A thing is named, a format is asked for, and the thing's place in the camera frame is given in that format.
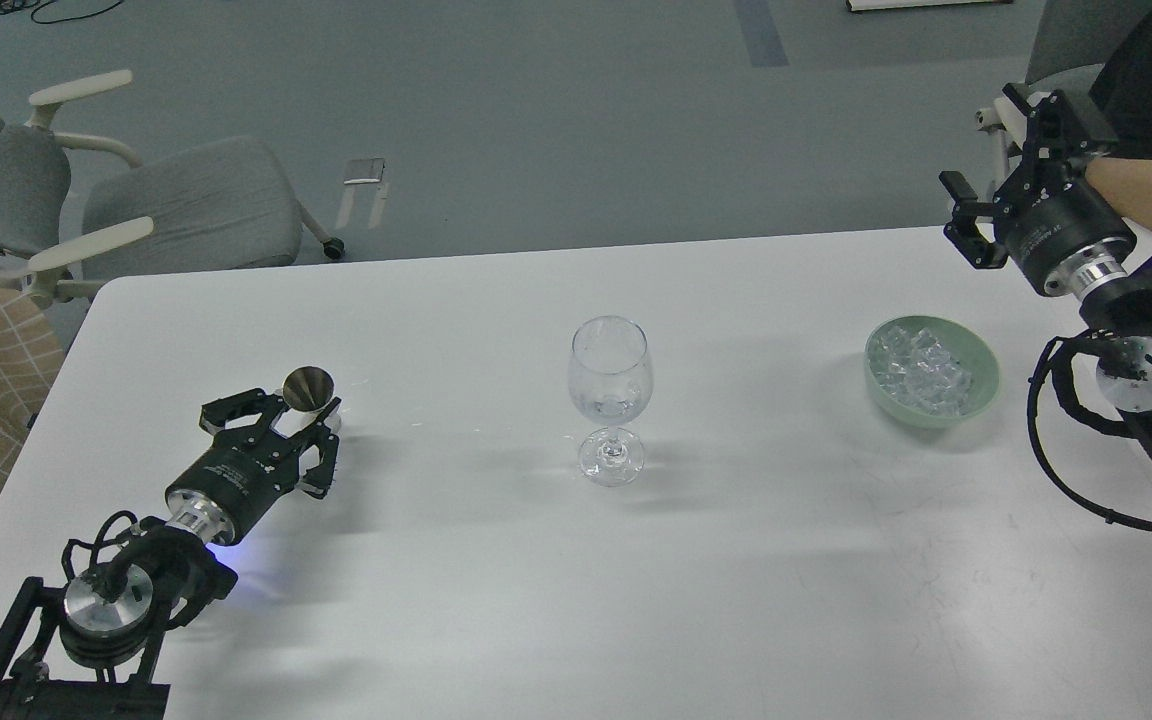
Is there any white chair right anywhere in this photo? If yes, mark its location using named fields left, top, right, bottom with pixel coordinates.
left=975, top=1, right=1152, bottom=194

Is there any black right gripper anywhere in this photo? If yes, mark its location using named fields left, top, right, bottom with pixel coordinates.
left=940, top=83, right=1137, bottom=300

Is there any steel double jigger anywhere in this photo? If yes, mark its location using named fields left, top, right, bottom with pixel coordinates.
left=280, top=366, right=338, bottom=433

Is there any green bowl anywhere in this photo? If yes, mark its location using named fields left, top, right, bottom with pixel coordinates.
left=861, top=314, right=1000, bottom=430

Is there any pile of ice cubes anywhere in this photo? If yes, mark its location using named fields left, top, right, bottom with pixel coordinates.
left=867, top=324, right=973, bottom=418

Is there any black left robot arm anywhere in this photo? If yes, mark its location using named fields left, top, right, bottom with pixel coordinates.
left=0, top=386, right=340, bottom=719

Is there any clear wine glass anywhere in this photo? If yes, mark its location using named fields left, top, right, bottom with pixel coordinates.
left=567, top=314, right=654, bottom=488

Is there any grey office chair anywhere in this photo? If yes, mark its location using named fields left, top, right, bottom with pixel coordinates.
left=0, top=69, right=346, bottom=306

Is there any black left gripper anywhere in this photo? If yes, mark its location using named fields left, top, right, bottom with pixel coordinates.
left=164, top=388, right=340, bottom=546

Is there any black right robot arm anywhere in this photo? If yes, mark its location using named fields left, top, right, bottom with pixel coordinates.
left=940, top=83, right=1152, bottom=532

